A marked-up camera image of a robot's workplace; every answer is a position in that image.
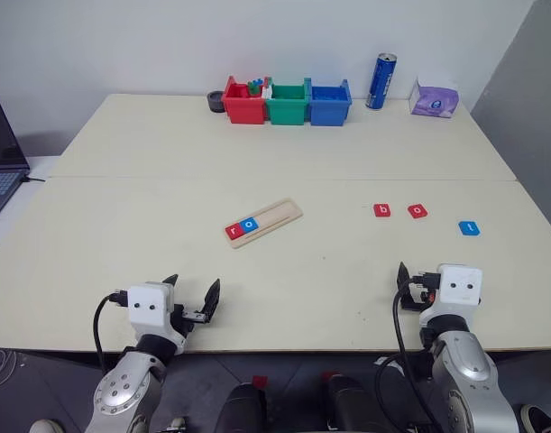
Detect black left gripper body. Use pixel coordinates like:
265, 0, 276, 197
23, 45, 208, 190
169, 302, 213, 338

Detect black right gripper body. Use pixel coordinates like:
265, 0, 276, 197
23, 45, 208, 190
399, 269, 441, 312

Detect wooden letter tray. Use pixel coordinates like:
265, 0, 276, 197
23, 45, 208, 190
225, 198, 304, 250

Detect dark rounded shape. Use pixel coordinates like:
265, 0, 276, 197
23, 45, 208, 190
213, 382, 268, 433
324, 374, 384, 433

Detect black shoe white sole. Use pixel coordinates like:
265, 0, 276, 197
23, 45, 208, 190
520, 403, 551, 433

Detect purple tissue pack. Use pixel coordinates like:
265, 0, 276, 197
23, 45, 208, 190
409, 76, 460, 120

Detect blue plastic bin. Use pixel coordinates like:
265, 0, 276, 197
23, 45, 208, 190
307, 78, 353, 127

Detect red plastic bin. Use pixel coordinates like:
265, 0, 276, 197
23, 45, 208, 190
223, 75, 271, 125

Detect blue drink can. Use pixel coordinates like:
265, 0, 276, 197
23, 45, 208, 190
364, 51, 399, 111

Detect green plastic bin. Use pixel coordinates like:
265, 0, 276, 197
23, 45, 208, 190
264, 77, 312, 126

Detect dark laptop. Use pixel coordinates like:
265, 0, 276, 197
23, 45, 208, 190
0, 93, 32, 226

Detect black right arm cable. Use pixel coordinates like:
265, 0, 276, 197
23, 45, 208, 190
374, 275, 432, 410

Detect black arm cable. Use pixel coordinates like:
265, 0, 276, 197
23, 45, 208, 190
374, 275, 432, 410
93, 290, 132, 373

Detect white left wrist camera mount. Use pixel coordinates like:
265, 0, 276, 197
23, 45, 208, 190
126, 281, 189, 351

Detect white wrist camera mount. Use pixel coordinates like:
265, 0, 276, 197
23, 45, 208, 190
418, 263, 484, 328
126, 281, 189, 351

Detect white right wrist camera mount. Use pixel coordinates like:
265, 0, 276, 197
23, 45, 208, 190
418, 263, 484, 328

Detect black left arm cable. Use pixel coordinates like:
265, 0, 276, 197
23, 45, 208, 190
93, 290, 132, 373

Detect white floor cables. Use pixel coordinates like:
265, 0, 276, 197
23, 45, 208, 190
0, 347, 18, 389

